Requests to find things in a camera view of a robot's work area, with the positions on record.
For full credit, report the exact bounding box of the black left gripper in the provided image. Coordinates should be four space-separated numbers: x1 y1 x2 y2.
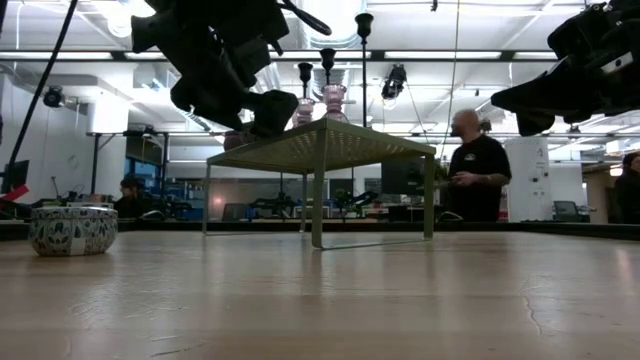
172 29 300 139

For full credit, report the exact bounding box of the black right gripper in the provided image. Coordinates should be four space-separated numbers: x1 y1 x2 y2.
490 0 640 137

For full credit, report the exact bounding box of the pink ribbed glass candle holder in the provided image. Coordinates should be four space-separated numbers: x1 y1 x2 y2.
292 97 317 127
321 83 350 124

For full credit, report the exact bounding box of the green floral white candle tin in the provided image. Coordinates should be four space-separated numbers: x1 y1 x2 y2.
28 205 120 258

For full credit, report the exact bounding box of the person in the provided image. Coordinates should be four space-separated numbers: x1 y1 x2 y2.
113 174 147 220
613 151 640 225
446 108 513 223

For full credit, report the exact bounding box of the green perforated metal shelf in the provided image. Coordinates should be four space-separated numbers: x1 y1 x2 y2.
202 117 437 251

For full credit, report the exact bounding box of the black ceiling spotlight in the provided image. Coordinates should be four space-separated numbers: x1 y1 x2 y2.
381 63 408 101

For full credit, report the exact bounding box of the dark background monitor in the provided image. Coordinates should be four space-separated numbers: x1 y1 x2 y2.
380 158 426 197

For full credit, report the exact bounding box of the dark monitor with thin bezel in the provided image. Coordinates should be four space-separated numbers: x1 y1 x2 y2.
0 159 30 195

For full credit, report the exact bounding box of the red bar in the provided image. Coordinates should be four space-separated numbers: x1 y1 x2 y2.
0 184 30 204

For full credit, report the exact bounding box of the black overhead frame beam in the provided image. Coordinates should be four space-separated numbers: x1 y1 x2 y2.
0 48 559 63

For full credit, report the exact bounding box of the thin hanging cable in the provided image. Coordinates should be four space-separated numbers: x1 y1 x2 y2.
437 0 461 161

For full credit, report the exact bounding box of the black table edge rail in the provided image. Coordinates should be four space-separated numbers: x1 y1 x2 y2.
0 218 640 240

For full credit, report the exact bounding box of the black ceiling dome camera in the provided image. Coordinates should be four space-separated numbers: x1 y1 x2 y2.
42 85 66 109

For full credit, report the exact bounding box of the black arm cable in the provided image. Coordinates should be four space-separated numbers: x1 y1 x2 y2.
3 0 80 169

